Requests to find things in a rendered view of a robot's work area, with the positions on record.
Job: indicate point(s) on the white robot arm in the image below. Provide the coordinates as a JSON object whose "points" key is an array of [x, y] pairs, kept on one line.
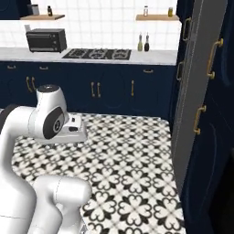
{"points": [[18, 128]]}

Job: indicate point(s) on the black toaster oven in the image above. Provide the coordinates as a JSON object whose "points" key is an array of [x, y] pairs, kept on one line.
{"points": [[45, 40]]}

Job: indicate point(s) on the black hob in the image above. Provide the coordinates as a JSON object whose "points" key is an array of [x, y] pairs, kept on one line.
{"points": [[97, 54]]}

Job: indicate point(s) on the grey box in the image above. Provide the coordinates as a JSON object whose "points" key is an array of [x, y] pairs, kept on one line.
{"points": [[35, 9]]}

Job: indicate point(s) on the dark brown small bottle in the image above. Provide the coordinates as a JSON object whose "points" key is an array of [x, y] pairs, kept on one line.
{"points": [[49, 11]]}

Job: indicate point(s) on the navy tall unit grey side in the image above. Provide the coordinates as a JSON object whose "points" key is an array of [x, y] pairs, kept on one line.
{"points": [[210, 122]]}

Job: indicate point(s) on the yellow jar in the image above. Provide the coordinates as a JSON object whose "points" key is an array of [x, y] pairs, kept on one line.
{"points": [[170, 12]]}

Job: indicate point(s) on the navy base cupboard run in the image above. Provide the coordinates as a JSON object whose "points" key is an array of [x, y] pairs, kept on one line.
{"points": [[115, 88]]}

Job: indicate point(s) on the black bottle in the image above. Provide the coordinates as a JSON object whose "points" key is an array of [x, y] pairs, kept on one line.
{"points": [[146, 45]]}

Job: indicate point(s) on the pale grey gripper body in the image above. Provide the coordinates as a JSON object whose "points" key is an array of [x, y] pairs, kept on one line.
{"points": [[74, 137]]}

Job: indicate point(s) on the navy tall cupboard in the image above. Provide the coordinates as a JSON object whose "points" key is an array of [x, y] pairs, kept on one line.
{"points": [[179, 61]]}

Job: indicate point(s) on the olive green bottle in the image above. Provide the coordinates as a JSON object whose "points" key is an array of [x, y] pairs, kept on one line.
{"points": [[140, 45]]}

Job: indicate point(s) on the white shaker with dark lid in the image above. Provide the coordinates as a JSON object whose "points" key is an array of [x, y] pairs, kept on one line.
{"points": [[145, 11]]}

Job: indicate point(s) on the light wooden wall shelf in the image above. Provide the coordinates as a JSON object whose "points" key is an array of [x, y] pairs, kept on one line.
{"points": [[157, 17], [42, 17]]}

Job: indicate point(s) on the navy wall cupboard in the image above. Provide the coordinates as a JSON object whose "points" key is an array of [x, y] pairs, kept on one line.
{"points": [[12, 9]]}

